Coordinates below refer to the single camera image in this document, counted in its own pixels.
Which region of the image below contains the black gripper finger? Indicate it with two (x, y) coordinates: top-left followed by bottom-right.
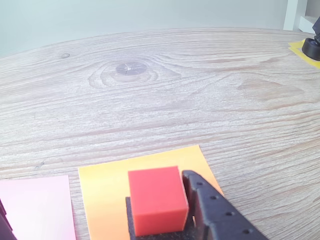
(181, 169), (270, 240)

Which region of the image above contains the small dark cube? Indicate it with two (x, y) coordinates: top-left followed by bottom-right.
(124, 196), (208, 240)

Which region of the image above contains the small red cube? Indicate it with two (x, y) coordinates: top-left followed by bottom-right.
(127, 165), (189, 237)

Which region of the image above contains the medium dark block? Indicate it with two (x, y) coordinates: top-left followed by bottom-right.
(0, 198), (18, 240)

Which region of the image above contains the orange paper sheet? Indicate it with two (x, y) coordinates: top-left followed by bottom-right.
(77, 144), (225, 240)

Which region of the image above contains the pink paper sheet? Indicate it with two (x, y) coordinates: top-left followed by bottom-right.
(0, 174), (77, 240)

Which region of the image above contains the yellow tape on table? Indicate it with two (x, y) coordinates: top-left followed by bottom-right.
(287, 38), (320, 70)

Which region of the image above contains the white furniture piece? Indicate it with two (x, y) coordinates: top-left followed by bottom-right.
(283, 0), (320, 33)

